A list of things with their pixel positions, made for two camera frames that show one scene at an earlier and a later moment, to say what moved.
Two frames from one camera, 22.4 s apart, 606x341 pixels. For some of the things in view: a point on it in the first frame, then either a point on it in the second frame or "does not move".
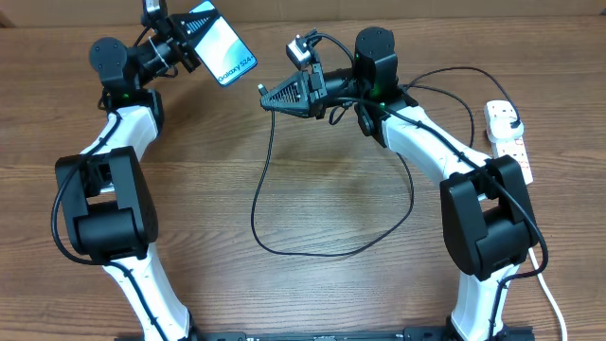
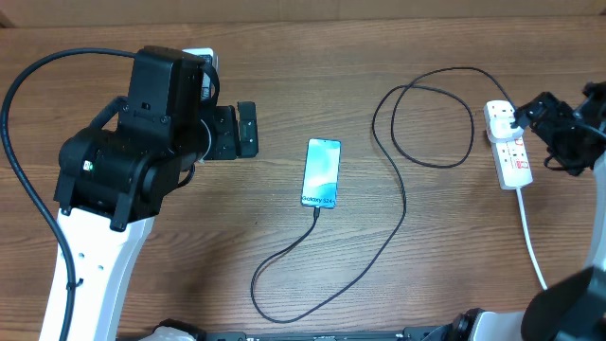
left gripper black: [188, 24] -> [228, 146]
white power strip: [515, 147] does not move
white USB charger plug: [499, 129] does not move
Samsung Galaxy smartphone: [221, 50] -> [321, 172]
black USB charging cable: [399, 150] -> [393, 166]
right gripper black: [311, 91] -> [550, 113]
